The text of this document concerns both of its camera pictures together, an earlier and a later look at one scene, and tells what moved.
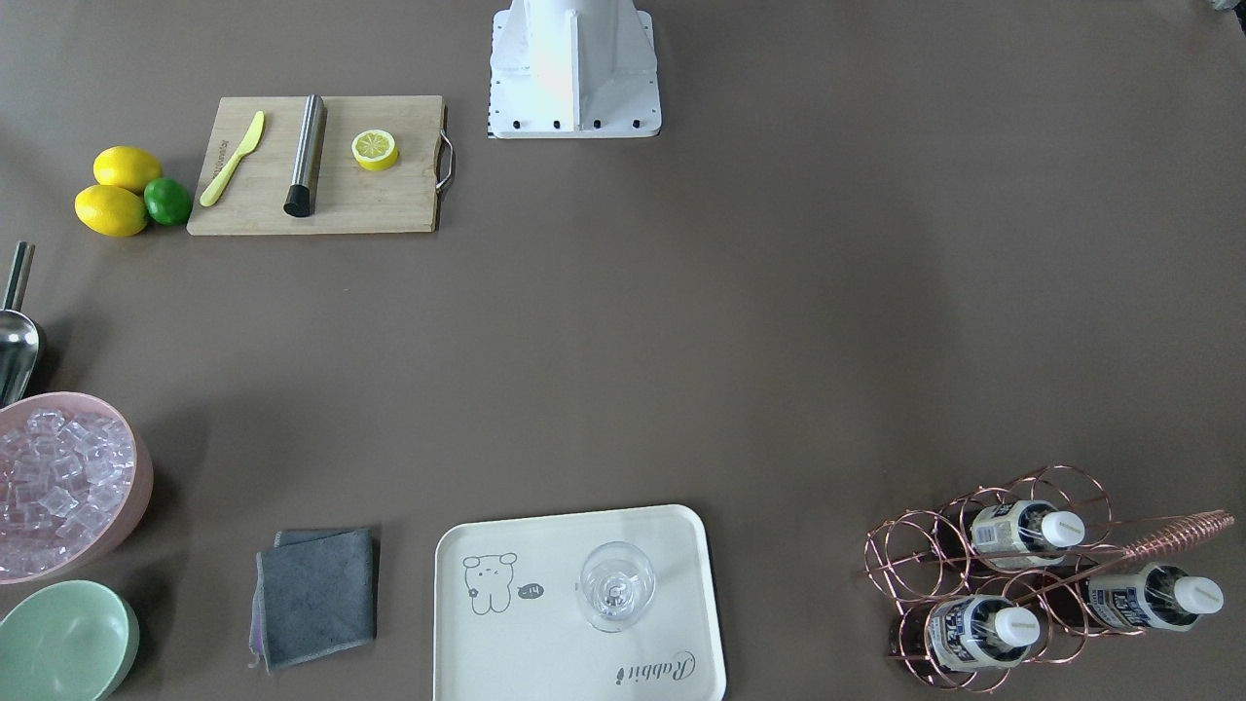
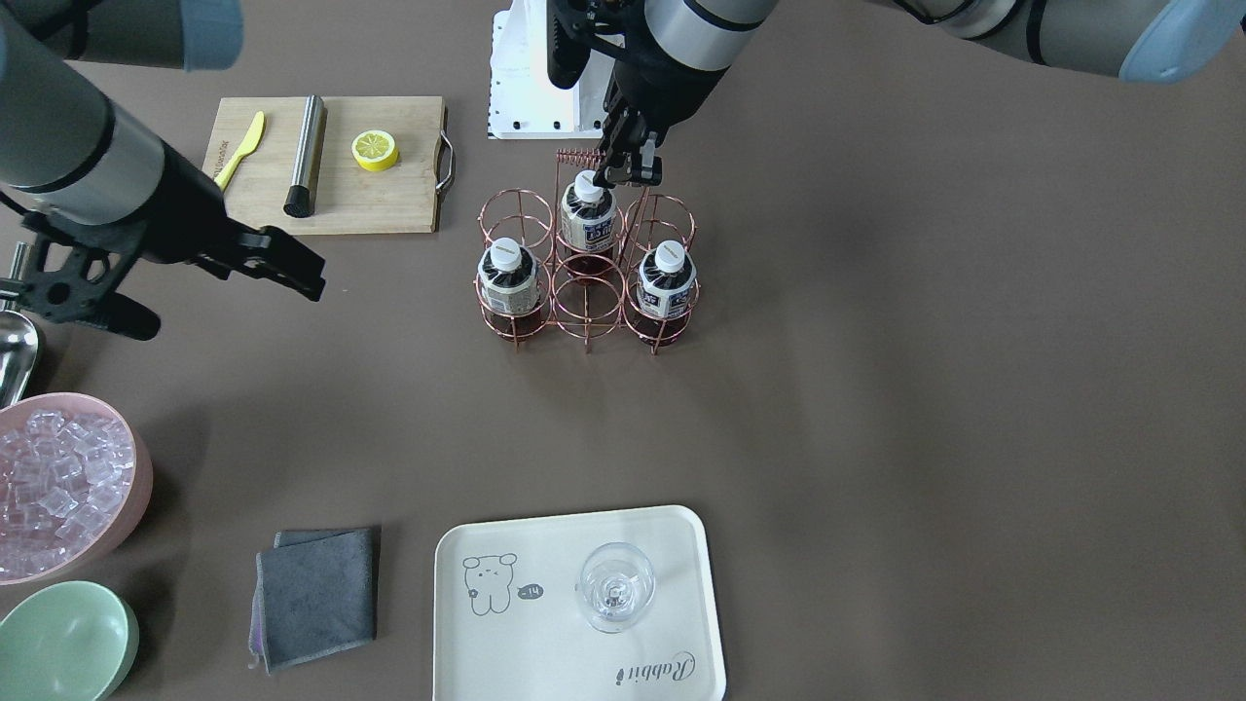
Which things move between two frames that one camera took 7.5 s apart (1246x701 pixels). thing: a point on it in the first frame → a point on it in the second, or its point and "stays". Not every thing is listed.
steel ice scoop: x=19 y=334 stays
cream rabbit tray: x=509 y=624 stays
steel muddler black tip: x=303 y=196 stays
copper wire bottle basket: x=1000 y=579 → x=601 y=259
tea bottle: x=1024 y=534 → x=665 y=284
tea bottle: x=1160 y=595 → x=589 y=220
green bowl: x=72 y=641 stays
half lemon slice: x=374 y=149 stays
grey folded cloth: x=314 y=594 stays
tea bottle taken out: x=969 y=633 → x=508 y=275
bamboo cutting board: x=402 y=198 stays
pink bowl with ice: x=75 y=473 stays
